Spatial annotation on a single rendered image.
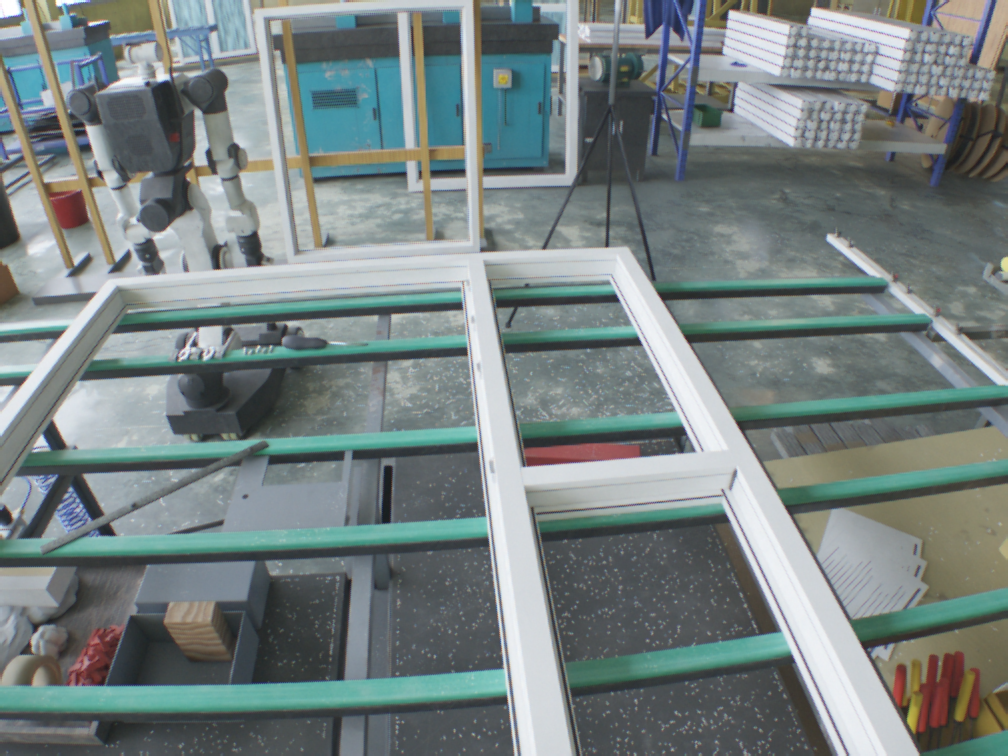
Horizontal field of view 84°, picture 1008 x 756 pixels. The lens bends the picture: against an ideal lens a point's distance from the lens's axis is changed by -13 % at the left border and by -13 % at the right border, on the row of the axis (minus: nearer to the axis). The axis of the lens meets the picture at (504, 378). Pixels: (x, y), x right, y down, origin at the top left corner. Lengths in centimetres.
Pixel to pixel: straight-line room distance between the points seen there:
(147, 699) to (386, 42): 466
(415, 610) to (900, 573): 101
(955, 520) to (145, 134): 256
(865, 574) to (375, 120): 465
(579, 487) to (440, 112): 440
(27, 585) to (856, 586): 168
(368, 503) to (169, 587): 44
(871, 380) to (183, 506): 305
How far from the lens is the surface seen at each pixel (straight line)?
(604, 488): 109
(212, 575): 135
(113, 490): 276
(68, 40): 960
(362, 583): 108
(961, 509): 177
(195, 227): 264
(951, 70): 591
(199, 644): 131
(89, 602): 156
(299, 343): 154
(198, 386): 258
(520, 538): 98
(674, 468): 112
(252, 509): 121
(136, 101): 232
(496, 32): 512
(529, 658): 86
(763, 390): 302
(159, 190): 244
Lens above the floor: 169
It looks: 36 degrees down
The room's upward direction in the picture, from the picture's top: straight up
